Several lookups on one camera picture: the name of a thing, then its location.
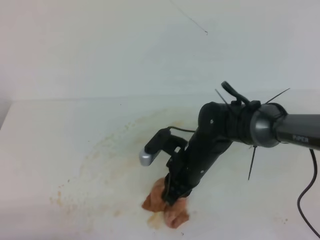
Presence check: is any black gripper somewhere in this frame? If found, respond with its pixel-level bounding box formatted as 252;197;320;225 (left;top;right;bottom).
161;132;233;206

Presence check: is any orange-brown rag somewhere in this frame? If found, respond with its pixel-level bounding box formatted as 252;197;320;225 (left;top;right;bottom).
141;177;190;229

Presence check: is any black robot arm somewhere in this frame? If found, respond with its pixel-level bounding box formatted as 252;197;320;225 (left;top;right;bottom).
162;101;320;206

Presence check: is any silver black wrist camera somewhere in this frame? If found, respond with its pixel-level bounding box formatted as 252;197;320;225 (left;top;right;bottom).
139;127;188;167

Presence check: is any black cable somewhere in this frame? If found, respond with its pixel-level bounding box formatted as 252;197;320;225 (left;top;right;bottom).
297;148;320;238

